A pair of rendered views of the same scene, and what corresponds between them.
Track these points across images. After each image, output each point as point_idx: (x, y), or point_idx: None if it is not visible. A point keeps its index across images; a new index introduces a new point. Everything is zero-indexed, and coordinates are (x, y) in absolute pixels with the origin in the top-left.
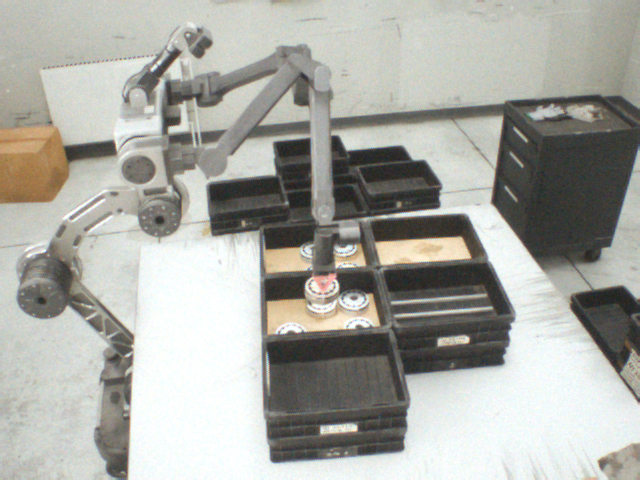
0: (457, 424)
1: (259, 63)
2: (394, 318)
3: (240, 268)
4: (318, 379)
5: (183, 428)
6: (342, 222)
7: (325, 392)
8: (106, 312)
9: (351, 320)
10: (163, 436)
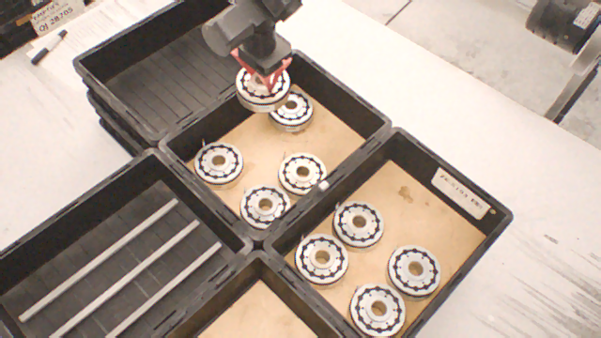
0: (53, 188)
1: None
2: (161, 160)
3: (513, 247)
4: (218, 88)
5: (318, 34)
6: (236, 5)
7: (198, 80)
8: (555, 101)
9: (238, 167)
10: (326, 20)
